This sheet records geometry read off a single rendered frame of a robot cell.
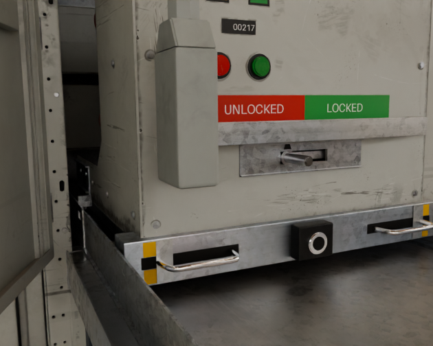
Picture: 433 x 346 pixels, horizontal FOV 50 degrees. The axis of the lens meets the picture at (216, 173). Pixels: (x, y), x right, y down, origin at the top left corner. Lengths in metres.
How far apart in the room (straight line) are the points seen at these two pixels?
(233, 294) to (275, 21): 0.37
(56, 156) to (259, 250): 0.37
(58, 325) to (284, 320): 0.45
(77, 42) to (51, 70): 0.64
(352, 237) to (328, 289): 0.13
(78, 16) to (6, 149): 0.79
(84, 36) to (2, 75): 0.74
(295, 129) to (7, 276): 0.45
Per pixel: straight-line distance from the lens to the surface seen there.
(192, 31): 0.50
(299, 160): 0.63
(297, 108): 0.67
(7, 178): 0.73
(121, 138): 0.66
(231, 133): 0.58
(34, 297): 0.86
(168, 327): 0.42
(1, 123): 0.71
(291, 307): 0.59
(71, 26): 1.45
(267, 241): 0.66
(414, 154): 0.83
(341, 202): 0.74
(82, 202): 0.91
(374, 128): 0.71
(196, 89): 0.48
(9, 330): 0.86
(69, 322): 0.89
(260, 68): 0.63
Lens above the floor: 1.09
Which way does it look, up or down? 8 degrees down
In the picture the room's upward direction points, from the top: 1 degrees counter-clockwise
